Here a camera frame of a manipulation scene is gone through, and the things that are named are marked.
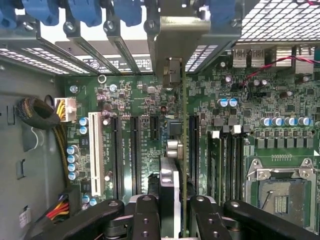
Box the open black PC case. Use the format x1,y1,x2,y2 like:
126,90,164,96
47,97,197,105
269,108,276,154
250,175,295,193
0,0,320,240

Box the installed green RAM stick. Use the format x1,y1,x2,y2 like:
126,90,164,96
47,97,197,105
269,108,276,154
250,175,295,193
206,129,223,205

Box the CPU socket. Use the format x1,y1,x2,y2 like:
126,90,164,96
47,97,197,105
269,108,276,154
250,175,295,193
245,157,320,227

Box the silver rear port block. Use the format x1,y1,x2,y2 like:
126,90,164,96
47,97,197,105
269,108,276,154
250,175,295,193
294,45,316,75
274,45,294,68

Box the green motherboard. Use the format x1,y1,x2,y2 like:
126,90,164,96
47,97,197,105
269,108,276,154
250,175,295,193
64,46,320,227

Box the white expansion slot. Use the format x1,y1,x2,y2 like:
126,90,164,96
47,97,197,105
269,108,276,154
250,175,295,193
88,111,106,198

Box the black power connector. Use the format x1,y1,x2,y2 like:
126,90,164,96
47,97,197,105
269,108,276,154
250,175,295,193
58,186,81,217

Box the perforated metal slot cover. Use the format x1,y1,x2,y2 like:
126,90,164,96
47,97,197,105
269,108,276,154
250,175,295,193
0,48,60,76
185,43,235,73
22,46,91,75

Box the red yellow wire bundle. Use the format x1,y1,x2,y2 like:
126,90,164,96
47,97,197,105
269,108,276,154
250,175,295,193
45,194,71,222

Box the RAM slot black clips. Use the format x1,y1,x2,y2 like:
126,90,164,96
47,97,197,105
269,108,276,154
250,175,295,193
221,124,233,201

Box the silver USB port block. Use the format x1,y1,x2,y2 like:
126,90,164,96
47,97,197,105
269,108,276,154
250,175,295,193
231,48,266,69

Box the black sleeved cable bundle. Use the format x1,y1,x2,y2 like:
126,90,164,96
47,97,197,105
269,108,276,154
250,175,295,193
14,96,71,189

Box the white power connector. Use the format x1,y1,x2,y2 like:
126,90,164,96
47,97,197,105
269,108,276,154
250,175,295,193
53,96,77,123

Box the blue slot retainer clip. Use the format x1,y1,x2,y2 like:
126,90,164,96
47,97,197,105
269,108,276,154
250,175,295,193
112,0,144,28
0,0,19,30
209,0,237,26
21,0,60,26
67,0,103,28

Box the black short expansion slot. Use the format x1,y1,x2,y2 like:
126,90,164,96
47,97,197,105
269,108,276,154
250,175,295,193
149,116,161,141

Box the red black twisted wire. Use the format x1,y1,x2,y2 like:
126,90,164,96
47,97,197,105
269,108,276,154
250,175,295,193
239,55,320,87

